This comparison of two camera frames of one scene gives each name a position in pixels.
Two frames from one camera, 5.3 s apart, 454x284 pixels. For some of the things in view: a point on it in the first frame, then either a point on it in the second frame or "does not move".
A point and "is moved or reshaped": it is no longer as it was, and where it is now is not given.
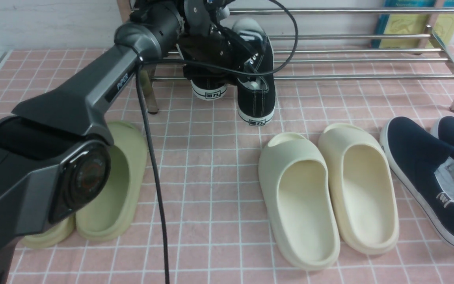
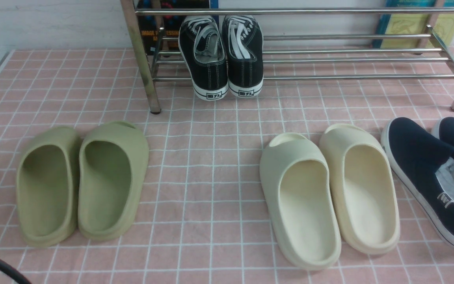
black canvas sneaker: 255,95 is moved or reshaped
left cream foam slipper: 298,195 does not move
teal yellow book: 447,25 does not move
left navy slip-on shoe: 428,168 does not move
